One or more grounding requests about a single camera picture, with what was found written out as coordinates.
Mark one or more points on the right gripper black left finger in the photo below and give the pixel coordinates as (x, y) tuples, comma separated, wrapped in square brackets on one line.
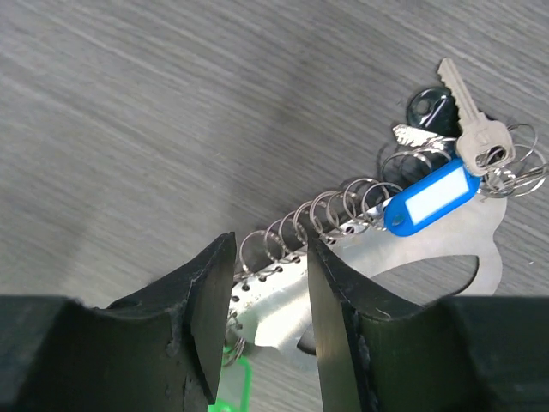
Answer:
[(157, 349)]

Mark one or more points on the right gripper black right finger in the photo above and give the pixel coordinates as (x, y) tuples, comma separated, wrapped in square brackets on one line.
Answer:
[(379, 352)]

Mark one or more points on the green plastic key tag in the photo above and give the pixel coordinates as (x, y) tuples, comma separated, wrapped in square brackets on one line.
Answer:
[(235, 386)]

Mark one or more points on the blue plastic key tag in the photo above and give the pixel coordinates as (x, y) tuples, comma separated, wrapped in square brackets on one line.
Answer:
[(431, 198)]

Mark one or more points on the silver metal key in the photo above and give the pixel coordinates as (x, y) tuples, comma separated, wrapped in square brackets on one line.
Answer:
[(483, 144)]

